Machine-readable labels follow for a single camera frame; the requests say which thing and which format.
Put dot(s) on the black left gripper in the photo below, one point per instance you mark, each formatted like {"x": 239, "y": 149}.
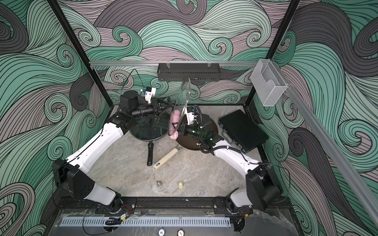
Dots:
{"x": 156, "y": 109}

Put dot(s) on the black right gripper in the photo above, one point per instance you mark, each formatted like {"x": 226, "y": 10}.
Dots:
{"x": 184, "y": 131}

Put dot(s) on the pink cloth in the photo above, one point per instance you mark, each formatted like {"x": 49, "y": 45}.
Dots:
{"x": 174, "y": 124}

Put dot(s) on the glass pot lid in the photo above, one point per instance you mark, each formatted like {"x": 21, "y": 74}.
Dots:
{"x": 182, "y": 98}

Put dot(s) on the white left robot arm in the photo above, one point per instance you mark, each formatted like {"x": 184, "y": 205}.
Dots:
{"x": 134, "y": 112}

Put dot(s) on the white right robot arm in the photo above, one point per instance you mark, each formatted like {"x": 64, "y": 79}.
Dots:
{"x": 262, "y": 186}

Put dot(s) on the black frying pan with lid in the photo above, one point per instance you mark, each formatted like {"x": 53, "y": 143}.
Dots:
{"x": 151, "y": 129}

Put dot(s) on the small metal knob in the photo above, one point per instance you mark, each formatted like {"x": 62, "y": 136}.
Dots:
{"x": 159, "y": 184}

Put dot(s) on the black ribbed carrying case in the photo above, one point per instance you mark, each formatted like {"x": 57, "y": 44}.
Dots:
{"x": 242, "y": 130}

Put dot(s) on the brown wok with wooden handle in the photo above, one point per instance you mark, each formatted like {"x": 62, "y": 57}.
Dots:
{"x": 189, "y": 141}

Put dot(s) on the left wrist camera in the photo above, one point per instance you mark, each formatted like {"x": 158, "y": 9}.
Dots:
{"x": 148, "y": 93}

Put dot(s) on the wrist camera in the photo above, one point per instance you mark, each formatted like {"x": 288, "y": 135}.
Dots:
{"x": 190, "y": 115}
{"x": 148, "y": 93}

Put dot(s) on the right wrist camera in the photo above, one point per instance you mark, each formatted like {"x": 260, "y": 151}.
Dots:
{"x": 190, "y": 115}

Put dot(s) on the black wall shelf tray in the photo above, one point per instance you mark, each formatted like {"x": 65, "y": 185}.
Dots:
{"x": 180, "y": 72}

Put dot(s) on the black frame post right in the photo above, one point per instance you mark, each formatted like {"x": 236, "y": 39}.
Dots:
{"x": 293, "y": 5}

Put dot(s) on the black frame post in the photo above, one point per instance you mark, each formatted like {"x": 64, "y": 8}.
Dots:
{"x": 79, "y": 49}
{"x": 293, "y": 5}

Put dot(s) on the aluminium rail back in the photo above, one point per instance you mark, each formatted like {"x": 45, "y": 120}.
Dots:
{"x": 168, "y": 63}

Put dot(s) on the aluminium rail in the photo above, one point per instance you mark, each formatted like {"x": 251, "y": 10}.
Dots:
{"x": 168, "y": 63}
{"x": 300, "y": 94}

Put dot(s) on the clear plastic wall bin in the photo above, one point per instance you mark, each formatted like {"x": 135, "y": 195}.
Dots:
{"x": 268, "y": 81}

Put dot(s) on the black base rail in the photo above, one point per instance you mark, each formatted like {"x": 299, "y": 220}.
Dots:
{"x": 216, "y": 205}

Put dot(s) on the black frame post left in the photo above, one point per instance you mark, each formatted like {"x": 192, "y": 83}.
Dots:
{"x": 79, "y": 49}

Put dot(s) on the white slotted cable duct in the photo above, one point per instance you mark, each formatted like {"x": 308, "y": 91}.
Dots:
{"x": 149, "y": 222}

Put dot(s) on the aluminium rail right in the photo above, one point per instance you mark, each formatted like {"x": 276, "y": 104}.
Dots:
{"x": 300, "y": 94}

